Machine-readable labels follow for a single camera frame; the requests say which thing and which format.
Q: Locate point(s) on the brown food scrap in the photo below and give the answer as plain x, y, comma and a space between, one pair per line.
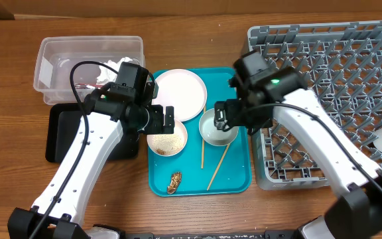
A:
175, 181

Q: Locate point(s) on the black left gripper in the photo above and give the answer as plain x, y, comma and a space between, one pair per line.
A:
157, 124

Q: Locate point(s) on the cooked rice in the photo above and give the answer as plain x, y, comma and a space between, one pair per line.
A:
168, 144

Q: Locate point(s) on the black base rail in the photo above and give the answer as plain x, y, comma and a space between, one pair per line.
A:
268, 234

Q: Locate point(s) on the grey dishwasher rack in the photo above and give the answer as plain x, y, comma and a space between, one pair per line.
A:
342, 63

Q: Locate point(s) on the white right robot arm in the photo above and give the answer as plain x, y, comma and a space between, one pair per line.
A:
264, 95

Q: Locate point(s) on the large white plate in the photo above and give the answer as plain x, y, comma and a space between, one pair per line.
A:
183, 90

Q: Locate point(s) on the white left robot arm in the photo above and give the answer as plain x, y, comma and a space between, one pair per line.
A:
109, 113

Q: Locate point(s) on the grey-green bowl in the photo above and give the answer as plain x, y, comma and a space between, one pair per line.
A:
210, 134

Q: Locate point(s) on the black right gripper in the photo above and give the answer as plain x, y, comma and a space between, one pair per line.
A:
231, 105

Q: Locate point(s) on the teal serving tray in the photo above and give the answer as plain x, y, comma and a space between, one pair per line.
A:
234, 175

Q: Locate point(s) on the pink bowl with rice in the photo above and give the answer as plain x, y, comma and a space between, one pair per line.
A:
179, 129

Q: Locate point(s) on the clear plastic bin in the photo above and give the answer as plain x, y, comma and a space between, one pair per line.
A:
58, 55

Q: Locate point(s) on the red snack wrapper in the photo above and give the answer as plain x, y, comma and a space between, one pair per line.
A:
87, 86

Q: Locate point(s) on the black tray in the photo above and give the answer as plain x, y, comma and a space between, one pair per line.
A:
64, 121

